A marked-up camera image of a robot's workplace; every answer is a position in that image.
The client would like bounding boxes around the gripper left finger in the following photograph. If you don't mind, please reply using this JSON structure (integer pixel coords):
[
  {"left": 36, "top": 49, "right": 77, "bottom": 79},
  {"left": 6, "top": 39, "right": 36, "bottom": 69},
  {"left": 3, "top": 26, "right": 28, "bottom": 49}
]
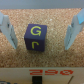
[{"left": 0, "top": 10, "right": 18, "bottom": 51}]

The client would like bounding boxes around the black drawer handle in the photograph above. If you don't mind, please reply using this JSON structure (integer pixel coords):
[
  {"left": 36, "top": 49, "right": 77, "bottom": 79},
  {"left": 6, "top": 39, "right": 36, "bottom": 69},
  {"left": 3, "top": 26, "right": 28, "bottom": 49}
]
[{"left": 31, "top": 76, "right": 44, "bottom": 84}]

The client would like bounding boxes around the purple block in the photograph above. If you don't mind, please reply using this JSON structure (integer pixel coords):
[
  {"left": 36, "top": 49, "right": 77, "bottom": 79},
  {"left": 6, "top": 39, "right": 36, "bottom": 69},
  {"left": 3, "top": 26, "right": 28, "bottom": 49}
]
[{"left": 23, "top": 23, "right": 46, "bottom": 53}]

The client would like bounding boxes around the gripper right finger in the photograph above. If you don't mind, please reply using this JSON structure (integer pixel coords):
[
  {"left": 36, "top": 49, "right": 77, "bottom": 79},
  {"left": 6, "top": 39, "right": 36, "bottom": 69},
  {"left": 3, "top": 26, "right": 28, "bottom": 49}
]
[{"left": 64, "top": 8, "right": 84, "bottom": 51}]

